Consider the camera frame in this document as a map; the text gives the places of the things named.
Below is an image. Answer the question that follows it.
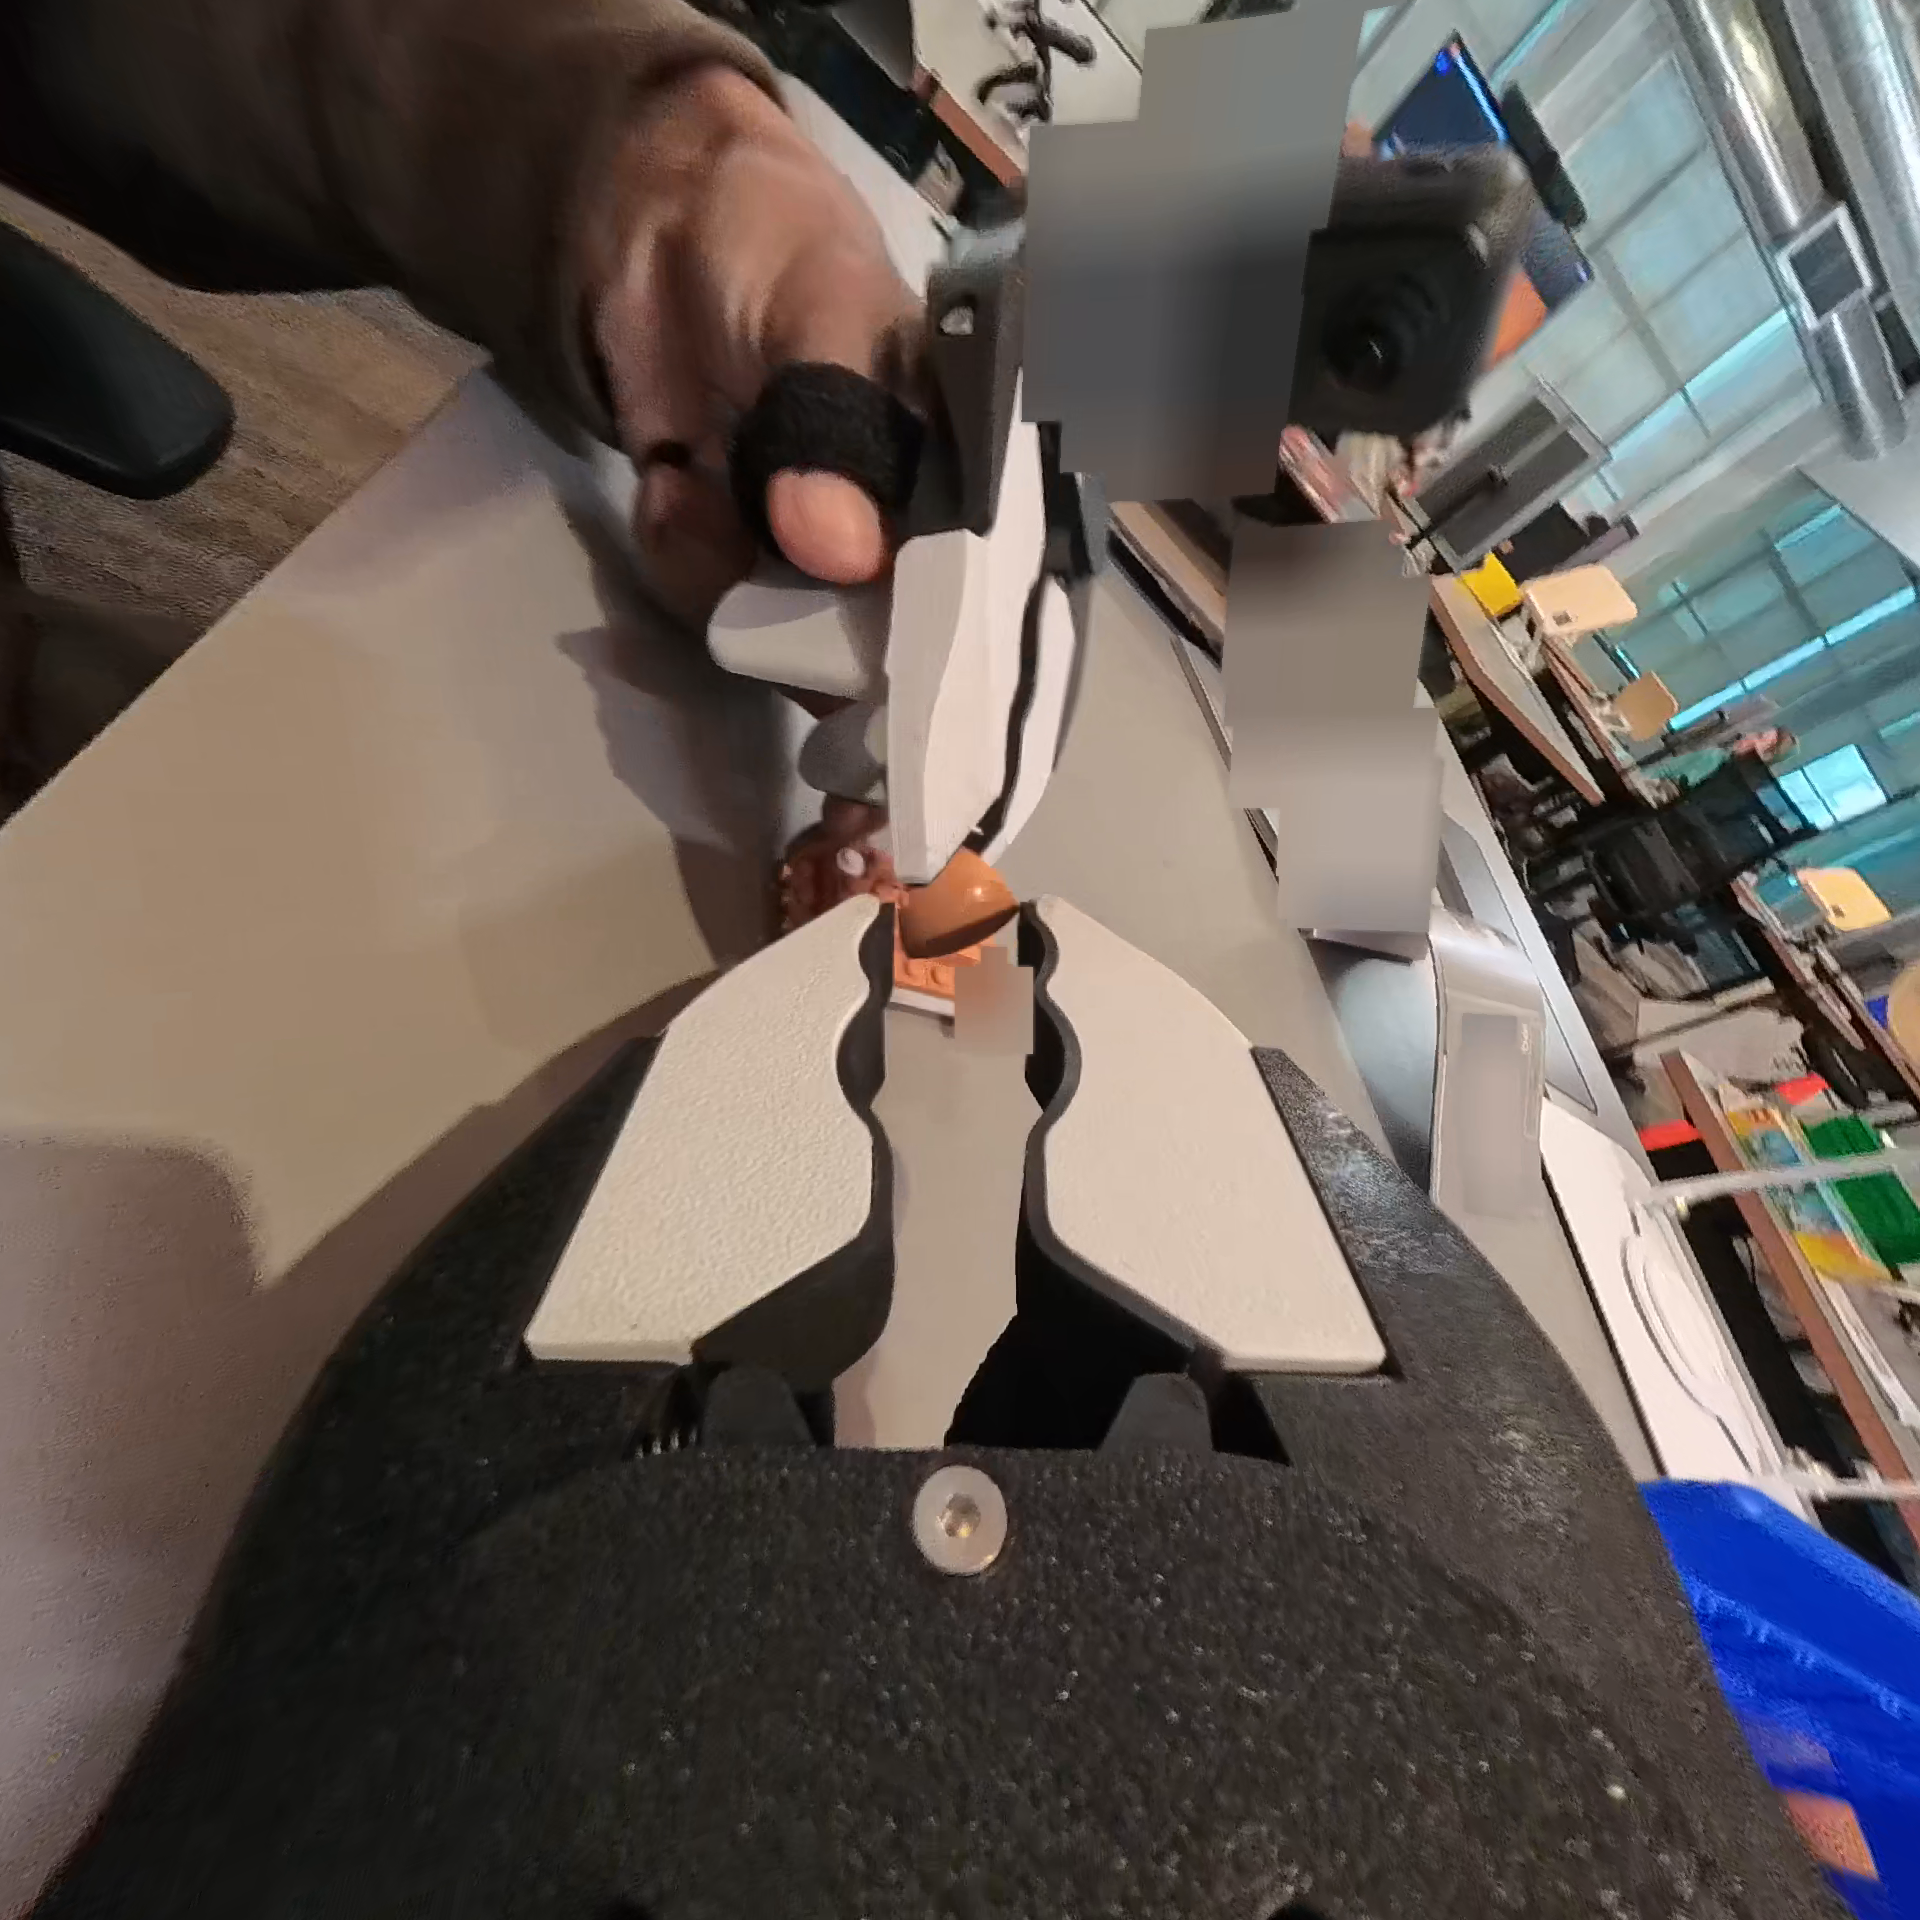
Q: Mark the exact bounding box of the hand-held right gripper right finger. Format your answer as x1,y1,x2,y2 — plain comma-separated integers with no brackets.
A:
1013,895,1388,1380

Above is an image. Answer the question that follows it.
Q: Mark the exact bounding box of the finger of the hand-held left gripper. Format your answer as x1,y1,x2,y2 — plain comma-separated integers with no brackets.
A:
972,576,1084,868
883,426,1054,887

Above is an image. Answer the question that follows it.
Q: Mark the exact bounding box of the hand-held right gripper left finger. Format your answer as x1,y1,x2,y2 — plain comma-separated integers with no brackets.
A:
525,895,900,1404

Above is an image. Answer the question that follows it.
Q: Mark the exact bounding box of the brown rounded lego brick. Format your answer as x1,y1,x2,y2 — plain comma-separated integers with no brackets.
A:
896,849,1023,962

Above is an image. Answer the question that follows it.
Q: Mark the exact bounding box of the orange-brown lego assembly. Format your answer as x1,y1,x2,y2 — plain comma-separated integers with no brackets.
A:
776,839,1010,1023

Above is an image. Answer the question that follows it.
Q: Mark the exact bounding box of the blue plastic bin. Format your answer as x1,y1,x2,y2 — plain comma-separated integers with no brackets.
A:
1639,1477,1920,1920

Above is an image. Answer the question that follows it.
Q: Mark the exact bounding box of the person's left forearm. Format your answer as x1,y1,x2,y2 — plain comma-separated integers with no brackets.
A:
0,0,781,438

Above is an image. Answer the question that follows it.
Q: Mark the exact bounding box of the person's left hand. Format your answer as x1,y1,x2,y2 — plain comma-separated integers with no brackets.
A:
574,61,932,849

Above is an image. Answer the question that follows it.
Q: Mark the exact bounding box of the white flat stand base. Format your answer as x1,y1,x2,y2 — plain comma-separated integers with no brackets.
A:
1536,1093,1808,1488

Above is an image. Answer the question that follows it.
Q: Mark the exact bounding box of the grey computer monitor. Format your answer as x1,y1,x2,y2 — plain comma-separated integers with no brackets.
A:
1417,396,1609,571

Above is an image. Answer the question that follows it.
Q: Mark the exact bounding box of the large display screen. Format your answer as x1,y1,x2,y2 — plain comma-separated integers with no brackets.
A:
1372,37,1595,323

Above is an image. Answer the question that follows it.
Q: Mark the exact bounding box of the black office chair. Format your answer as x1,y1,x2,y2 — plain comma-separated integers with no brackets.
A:
1589,750,1786,962

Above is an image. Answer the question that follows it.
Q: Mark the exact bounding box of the stack of colourful baseplates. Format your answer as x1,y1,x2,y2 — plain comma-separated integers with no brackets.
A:
1720,1092,1920,1283

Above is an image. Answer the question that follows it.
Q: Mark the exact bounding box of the black office chair armrest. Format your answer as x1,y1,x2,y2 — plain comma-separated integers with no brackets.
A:
0,223,235,498

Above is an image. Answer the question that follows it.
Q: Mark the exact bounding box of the silver ventilation duct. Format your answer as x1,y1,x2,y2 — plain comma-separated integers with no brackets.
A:
1663,0,1920,457

